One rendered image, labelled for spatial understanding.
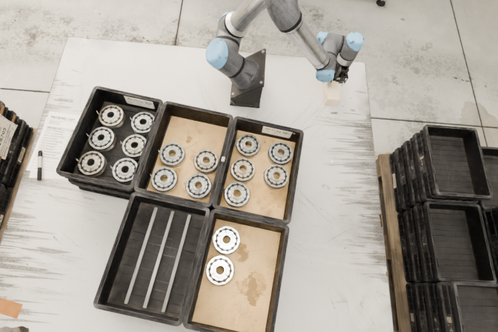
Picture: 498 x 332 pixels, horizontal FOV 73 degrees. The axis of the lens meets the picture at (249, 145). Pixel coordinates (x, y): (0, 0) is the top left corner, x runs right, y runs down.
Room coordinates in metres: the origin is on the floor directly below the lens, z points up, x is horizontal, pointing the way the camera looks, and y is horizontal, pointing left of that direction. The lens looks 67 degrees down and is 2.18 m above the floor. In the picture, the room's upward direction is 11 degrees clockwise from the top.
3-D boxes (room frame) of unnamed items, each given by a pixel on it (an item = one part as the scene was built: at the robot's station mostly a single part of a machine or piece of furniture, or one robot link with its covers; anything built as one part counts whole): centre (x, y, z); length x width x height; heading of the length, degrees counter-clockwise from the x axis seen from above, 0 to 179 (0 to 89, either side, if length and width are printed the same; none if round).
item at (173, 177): (0.36, 0.31, 0.86); 0.10 x 0.10 x 0.01
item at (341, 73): (1.04, -0.36, 0.88); 0.09 x 0.08 x 0.12; 9
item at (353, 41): (1.05, -0.35, 1.04); 0.09 x 0.08 x 0.11; 90
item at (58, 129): (0.47, 0.84, 0.70); 0.33 x 0.23 x 0.01; 7
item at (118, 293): (0.07, 0.25, 0.87); 0.40 x 0.30 x 0.11; 179
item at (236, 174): (0.46, 0.01, 0.86); 0.10 x 0.10 x 0.01
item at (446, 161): (0.84, -1.10, 0.37); 0.40 x 0.30 x 0.45; 7
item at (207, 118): (0.47, 0.24, 0.87); 0.40 x 0.30 x 0.11; 179
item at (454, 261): (0.44, -1.16, 0.31); 0.40 x 0.30 x 0.34; 7
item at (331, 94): (1.07, -0.35, 0.73); 0.24 x 0.06 x 0.06; 9
